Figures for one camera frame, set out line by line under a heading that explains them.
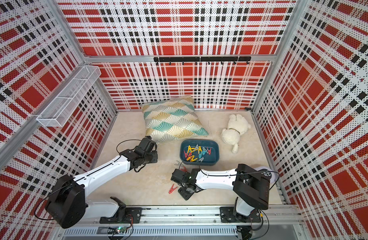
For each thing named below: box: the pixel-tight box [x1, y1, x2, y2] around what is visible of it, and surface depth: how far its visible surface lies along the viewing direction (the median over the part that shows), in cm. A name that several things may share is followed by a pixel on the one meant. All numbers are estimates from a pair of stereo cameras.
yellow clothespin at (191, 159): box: [186, 155, 198, 162], surface depth 95 cm
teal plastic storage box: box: [179, 139, 220, 166], surface depth 97 cm
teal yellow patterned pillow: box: [141, 95, 209, 145], surface depth 96 cm
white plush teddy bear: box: [221, 114, 251, 154], surface depth 100 cm
